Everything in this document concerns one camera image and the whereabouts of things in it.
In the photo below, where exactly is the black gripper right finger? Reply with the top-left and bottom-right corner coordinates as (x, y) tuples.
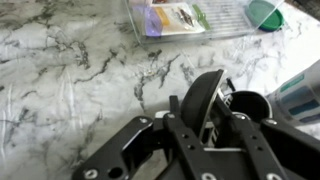
(212, 102), (320, 180)

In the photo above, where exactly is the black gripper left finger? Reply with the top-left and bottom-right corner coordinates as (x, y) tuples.
(71, 95), (222, 180)

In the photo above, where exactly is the clear plastic box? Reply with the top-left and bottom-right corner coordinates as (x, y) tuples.
(124, 0), (286, 45)

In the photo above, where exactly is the metal tumbler with label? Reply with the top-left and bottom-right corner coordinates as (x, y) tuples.
(265, 59), (320, 128)

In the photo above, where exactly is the white food packet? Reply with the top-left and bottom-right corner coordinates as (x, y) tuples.
(151, 2), (206, 37)

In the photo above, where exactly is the green plastic clip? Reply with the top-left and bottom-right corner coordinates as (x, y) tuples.
(191, 3), (212, 31)

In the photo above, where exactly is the green round lid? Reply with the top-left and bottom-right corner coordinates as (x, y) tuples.
(245, 0), (286, 33)

